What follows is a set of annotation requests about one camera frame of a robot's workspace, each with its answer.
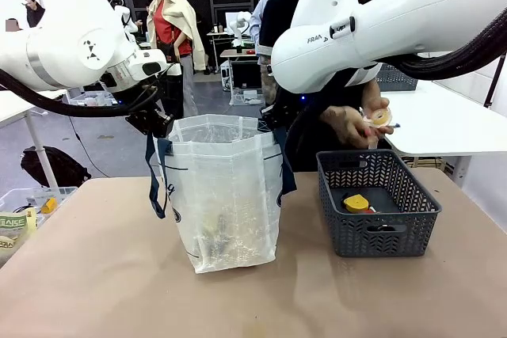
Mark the white side table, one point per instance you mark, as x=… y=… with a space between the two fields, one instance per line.
x=435 y=120

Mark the person in dark clothes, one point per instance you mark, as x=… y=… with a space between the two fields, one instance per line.
x=35 y=11

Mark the clear bin with lid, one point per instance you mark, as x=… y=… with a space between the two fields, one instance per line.
x=91 y=98

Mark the person in black shirt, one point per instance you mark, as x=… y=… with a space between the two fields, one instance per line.
x=305 y=148

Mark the yellow tape measure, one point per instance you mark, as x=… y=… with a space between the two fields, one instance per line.
x=355 y=203

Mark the person's tattooed right hand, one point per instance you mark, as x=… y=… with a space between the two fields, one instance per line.
x=346 y=124

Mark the person in blue shirt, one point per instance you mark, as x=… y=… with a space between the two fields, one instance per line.
x=257 y=21

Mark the small white background robot arm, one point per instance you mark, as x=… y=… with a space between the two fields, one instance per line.
x=239 y=27

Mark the person's tattooed left hand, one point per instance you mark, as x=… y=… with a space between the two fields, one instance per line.
x=376 y=103

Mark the small dark mesh basket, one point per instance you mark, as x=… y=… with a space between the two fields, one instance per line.
x=396 y=77

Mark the mannequin with cream jacket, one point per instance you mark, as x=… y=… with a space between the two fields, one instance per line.
x=170 y=25

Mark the brown background table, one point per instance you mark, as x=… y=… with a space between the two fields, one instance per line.
x=237 y=53

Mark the grey plastic mesh basket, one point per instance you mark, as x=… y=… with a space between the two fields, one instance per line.
x=380 y=239

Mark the black backpack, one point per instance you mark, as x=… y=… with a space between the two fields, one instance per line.
x=55 y=165

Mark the small red item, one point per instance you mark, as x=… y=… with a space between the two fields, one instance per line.
x=371 y=210

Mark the person's left forearm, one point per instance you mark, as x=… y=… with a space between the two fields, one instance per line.
x=372 y=90

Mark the round packaged tape roll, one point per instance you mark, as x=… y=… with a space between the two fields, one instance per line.
x=381 y=118

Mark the white desk with legs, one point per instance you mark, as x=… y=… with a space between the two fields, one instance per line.
x=16 y=104

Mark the green cream snack bag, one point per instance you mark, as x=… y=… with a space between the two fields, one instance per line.
x=14 y=231

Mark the dark item inside bag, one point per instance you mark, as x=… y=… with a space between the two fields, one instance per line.
x=216 y=235

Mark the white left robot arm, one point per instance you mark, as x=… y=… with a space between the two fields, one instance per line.
x=71 y=45

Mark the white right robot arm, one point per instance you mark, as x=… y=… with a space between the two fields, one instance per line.
x=396 y=21

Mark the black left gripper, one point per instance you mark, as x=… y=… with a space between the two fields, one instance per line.
x=152 y=122

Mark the white translucent shopping bag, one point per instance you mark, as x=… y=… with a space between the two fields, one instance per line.
x=226 y=195

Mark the yellow wedge item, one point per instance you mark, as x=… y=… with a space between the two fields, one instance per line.
x=49 y=206

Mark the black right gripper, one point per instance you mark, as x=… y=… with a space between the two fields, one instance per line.
x=273 y=116

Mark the black stand pole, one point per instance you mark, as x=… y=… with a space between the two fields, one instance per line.
x=493 y=80

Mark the person's tattooed right forearm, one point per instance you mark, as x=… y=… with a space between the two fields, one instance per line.
x=269 y=88

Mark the clear bin with yellow item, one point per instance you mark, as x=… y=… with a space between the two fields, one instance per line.
x=27 y=197

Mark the clear bin with white items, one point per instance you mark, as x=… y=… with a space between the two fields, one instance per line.
x=245 y=97

